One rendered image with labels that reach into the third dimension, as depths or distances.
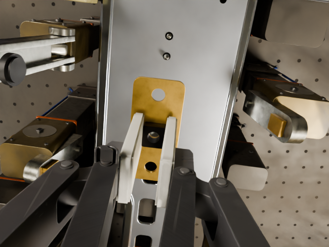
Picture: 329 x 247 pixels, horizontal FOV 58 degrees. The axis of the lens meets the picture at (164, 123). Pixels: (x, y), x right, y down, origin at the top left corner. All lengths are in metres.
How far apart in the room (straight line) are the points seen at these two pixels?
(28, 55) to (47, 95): 0.50
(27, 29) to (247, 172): 0.42
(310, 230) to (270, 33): 0.72
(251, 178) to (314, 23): 0.27
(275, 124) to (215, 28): 0.17
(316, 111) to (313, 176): 0.50
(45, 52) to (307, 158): 0.74
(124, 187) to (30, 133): 0.38
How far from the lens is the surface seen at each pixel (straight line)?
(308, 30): 0.52
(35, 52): 0.38
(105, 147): 0.15
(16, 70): 0.29
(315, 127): 0.49
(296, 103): 0.47
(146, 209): 0.59
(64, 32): 0.41
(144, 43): 0.47
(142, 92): 0.22
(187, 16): 0.46
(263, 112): 0.45
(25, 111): 0.91
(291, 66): 0.82
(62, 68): 0.42
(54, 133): 0.52
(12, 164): 0.51
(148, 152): 0.24
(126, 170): 0.16
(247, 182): 0.57
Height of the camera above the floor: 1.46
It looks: 69 degrees down
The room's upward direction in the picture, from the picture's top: 173 degrees counter-clockwise
